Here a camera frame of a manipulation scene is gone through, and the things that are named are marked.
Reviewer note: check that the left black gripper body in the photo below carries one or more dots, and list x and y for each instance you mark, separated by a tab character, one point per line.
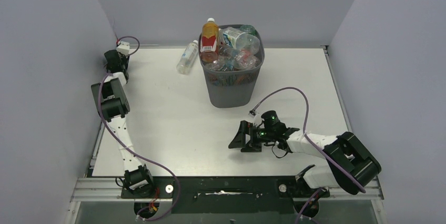
123	59

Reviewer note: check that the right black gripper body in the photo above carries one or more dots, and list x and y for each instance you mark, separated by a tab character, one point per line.
259	135

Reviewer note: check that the grey ribbed waste bin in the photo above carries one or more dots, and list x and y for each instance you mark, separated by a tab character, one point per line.
233	88

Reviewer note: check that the plain clear bottle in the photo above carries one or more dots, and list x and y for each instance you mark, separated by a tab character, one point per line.
217	65

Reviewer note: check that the pink blue label bottle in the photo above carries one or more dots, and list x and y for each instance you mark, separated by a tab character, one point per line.
229	58

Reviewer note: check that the red yellow label bottle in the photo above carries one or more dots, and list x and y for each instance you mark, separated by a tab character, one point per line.
209	41

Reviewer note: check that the green tinted bottle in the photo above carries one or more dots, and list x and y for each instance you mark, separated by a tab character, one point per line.
249	29

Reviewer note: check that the blue label clear bottle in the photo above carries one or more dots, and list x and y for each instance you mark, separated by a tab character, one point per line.
239	40

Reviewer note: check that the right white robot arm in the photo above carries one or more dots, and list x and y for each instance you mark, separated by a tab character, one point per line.
350	165

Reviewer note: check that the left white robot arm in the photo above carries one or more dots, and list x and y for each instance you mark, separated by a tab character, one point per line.
112	102

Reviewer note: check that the clear bottle white label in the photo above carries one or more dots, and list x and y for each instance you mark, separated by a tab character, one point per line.
188	57

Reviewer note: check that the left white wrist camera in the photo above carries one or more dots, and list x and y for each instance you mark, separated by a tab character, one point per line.
123	47

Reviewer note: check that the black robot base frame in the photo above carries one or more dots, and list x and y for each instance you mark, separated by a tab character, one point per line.
281	194

